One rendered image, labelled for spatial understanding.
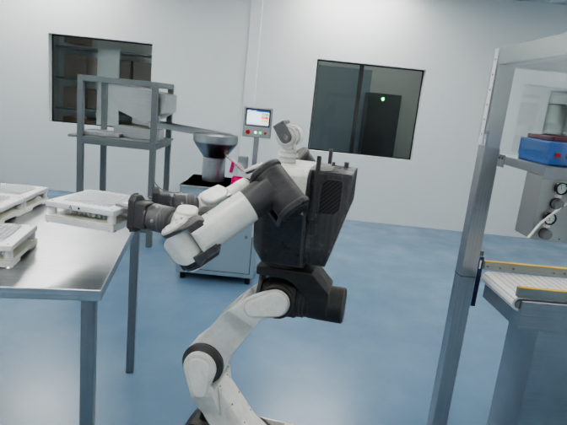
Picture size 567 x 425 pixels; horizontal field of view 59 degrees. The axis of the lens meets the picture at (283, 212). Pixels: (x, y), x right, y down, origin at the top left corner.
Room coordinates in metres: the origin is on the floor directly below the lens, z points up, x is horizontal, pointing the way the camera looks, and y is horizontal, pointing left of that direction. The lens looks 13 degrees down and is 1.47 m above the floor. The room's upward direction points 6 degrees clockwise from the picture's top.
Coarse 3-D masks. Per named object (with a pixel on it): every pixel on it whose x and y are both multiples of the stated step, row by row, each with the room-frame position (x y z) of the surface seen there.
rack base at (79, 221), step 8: (48, 216) 1.56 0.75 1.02; (56, 216) 1.55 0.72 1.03; (64, 216) 1.56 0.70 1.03; (72, 216) 1.56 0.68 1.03; (80, 216) 1.57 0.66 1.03; (72, 224) 1.54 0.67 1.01; (80, 224) 1.53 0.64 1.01; (88, 224) 1.53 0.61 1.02; (96, 224) 1.52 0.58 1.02; (104, 224) 1.51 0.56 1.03; (112, 224) 1.51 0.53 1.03; (120, 224) 1.55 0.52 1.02; (112, 232) 1.51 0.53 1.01
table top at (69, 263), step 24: (24, 216) 2.00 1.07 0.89; (48, 240) 1.72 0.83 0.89; (72, 240) 1.75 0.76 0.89; (96, 240) 1.77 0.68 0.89; (120, 240) 1.80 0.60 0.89; (24, 264) 1.47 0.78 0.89; (48, 264) 1.49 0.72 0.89; (72, 264) 1.51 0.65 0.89; (96, 264) 1.53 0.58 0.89; (0, 288) 1.28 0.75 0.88; (24, 288) 1.29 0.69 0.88; (48, 288) 1.31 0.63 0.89; (72, 288) 1.32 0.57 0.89; (96, 288) 1.34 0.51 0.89
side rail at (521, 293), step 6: (516, 288) 1.57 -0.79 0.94; (522, 288) 1.56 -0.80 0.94; (516, 294) 1.57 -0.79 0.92; (522, 294) 1.56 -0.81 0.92; (528, 294) 1.56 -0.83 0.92; (534, 294) 1.56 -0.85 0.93; (540, 294) 1.56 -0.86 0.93; (546, 294) 1.56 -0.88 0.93; (552, 294) 1.56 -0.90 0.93; (558, 294) 1.56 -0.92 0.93; (564, 294) 1.57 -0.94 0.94; (558, 300) 1.56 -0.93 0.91; (564, 300) 1.57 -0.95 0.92
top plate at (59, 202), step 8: (48, 200) 1.56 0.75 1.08; (56, 200) 1.57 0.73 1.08; (64, 200) 1.58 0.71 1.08; (64, 208) 1.54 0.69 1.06; (72, 208) 1.54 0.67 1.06; (80, 208) 1.53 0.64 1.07; (88, 208) 1.53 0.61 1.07; (96, 208) 1.52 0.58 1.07; (104, 208) 1.52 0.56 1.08; (112, 208) 1.54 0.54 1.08; (120, 208) 1.55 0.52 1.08; (112, 216) 1.51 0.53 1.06
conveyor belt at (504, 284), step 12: (492, 276) 1.78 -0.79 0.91; (504, 276) 1.79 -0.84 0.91; (516, 276) 1.80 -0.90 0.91; (528, 276) 1.82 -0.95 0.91; (540, 276) 1.84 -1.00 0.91; (492, 288) 1.73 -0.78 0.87; (504, 288) 1.66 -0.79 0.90; (552, 288) 1.70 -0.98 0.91; (564, 288) 1.71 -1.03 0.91; (540, 300) 1.58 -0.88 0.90; (552, 300) 1.58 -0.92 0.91
